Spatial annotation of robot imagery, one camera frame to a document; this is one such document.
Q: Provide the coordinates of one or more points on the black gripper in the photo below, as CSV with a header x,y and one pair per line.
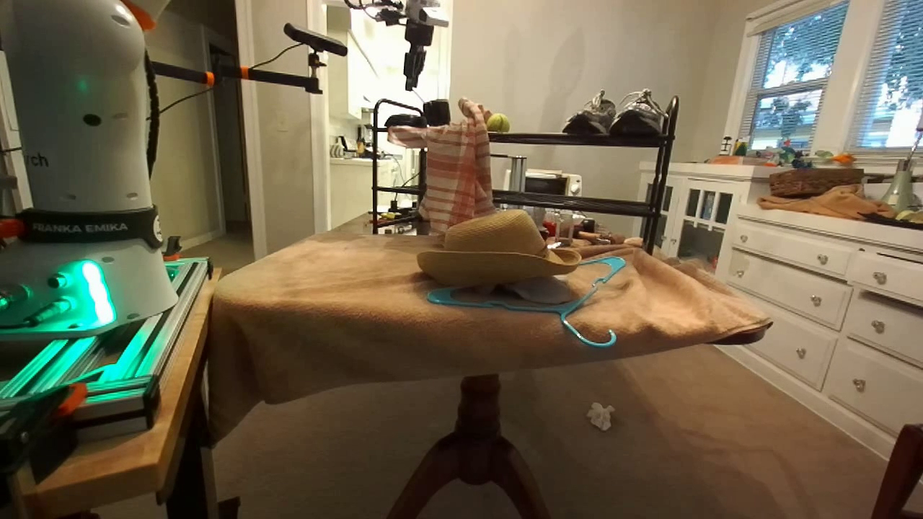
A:
x,y
419,26

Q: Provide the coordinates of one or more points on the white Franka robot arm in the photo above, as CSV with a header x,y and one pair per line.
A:
x,y
83,144

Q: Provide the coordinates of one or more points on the dark glazed mug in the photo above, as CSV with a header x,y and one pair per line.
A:
x,y
438,112

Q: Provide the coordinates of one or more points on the black metal shelf rack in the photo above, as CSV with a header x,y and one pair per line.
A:
x,y
578,202

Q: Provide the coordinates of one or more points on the small green round fruit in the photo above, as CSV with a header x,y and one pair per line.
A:
x,y
497,121

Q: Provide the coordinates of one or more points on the red striped white towel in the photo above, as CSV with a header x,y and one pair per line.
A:
x,y
461,176

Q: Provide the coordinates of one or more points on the black rod with orange joints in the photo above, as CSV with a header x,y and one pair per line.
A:
x,y
240,73

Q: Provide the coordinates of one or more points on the tan straw hat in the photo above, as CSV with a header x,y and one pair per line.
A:
x,y
491,252

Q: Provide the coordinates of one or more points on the teal plastic clothes hanger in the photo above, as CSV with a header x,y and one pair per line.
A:
x,y
582,331

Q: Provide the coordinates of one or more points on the white glass door cabinet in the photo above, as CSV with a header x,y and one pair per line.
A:
x,y
696,216

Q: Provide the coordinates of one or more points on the crumpled white paper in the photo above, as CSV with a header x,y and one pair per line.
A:
x,y
602,415

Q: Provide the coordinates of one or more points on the white framed window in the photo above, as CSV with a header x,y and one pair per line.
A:
x,y
817,75

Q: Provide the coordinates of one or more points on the brown woven basket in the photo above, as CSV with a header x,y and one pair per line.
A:
x,y
816,178

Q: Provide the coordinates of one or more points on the brown crumpled cloth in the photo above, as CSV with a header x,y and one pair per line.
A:
x,y
832,202

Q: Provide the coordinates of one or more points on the orange black clamp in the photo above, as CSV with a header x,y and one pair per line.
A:
x,y
71,399

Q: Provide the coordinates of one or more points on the wooden workbench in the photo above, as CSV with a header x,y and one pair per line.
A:
x,y
125,457

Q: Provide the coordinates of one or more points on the white dresser with drawers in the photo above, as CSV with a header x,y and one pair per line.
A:
x,y
846,317

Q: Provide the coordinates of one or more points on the dark wooden table pedestal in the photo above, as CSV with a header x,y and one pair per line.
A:
x,y
477,442

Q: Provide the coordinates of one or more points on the aluminium extrusion base frame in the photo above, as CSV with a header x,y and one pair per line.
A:
x,y
118,356

